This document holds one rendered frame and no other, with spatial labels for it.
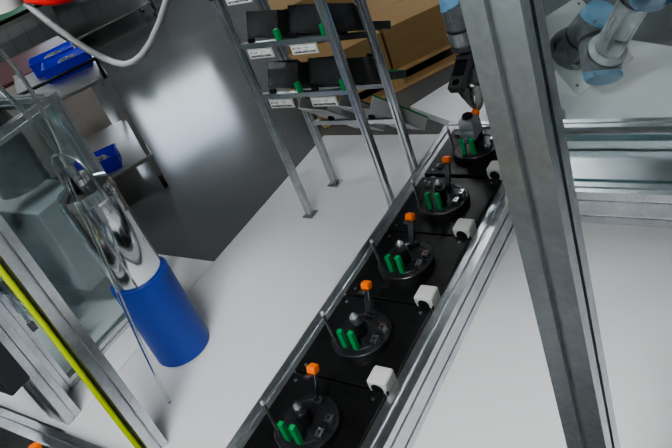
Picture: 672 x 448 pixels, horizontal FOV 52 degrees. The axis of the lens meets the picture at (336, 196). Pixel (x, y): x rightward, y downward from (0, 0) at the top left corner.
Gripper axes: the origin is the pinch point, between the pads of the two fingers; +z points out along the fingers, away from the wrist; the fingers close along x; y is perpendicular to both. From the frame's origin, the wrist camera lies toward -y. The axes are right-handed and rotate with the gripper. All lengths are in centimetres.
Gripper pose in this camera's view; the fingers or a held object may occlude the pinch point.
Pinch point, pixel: (476, 108)
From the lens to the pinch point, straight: 207.6
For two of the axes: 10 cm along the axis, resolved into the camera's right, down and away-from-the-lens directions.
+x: -8.2, -0.4, 5.7
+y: 4.7, -6.1, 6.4
